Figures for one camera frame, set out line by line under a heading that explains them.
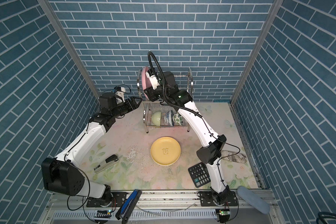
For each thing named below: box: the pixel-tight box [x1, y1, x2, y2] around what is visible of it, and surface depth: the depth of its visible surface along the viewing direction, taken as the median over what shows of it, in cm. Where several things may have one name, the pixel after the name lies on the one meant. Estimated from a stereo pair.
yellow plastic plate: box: [150, 136, 182, 167], surface depth 93 cm
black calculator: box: [188, 161, 211, 189], surface depth 82 cm
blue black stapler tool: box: [115, 189, 143, 224], surface depth 72 cm
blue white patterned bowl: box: [164, 110, 175, 126], surface depth 96 cm
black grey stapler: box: [93, 154, 119, 174], surface depth 86 cm
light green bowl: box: [151, 110, 162, 126], surface depth 96 cm
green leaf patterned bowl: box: [173, 111, 184, 126], surface depth 96 cm
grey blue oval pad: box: [237, 185, 270, 215], surface depth 74 cm
